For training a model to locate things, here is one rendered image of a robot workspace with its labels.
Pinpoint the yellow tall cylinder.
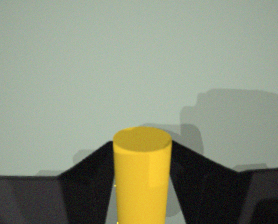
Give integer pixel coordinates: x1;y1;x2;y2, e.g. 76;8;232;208
113;126;172;224

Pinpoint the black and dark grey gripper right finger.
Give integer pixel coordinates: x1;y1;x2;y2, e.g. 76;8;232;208
169;140;278;224

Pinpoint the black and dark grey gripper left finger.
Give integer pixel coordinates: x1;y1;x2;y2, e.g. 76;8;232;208
0;141;115;224

